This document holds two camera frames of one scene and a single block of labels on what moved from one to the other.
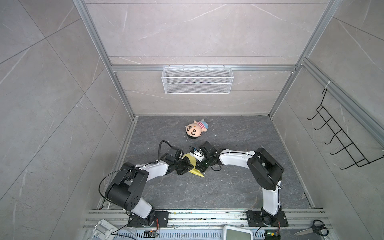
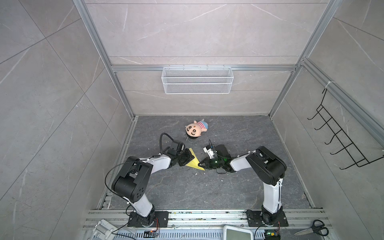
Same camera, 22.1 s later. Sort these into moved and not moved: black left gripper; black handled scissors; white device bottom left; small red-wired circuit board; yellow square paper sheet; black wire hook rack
Moved: black left gripper; yellow square paper sheet
Not moved: white device bottom left; small red-wired circuit board; black handled scissors; black wire hook rack
